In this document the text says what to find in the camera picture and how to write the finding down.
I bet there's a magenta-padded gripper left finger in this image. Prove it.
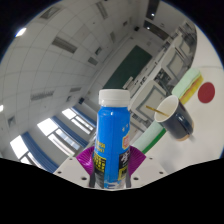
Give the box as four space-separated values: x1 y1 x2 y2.
53 145 98 188

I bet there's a wooden stir stick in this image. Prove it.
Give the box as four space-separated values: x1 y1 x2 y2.
145 105 170 118

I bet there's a group of white chairs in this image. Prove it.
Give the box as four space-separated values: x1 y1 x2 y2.
128 19 198 118

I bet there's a blue white-capped drink bottle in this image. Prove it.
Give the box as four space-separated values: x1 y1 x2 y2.
93 88 132 190

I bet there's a dark classroom door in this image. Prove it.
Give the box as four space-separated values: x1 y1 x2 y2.
143 19 170 42

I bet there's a flat round red coaster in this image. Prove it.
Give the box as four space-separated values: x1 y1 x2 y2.
197 81 216 104

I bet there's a dark blue paper cup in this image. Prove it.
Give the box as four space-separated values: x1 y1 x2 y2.
153 94 195 142

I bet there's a group of ceiling lights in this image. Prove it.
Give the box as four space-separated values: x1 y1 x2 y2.
0 0 161 114

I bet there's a bright classroom window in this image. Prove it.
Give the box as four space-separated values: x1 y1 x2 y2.
9 134 38 165
61 108 96 133
36 117 81 156

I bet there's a blue window curtain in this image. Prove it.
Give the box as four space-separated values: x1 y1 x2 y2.
51 115 90 148
21 131 60 174
71 106 98 127

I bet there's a yellow and green sponge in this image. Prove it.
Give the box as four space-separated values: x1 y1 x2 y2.
171 68 204 105

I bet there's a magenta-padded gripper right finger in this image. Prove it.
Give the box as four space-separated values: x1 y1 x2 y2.
125 146 168 188

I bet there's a green chalkboard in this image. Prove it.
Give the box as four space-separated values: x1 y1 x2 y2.
103 44 153 90

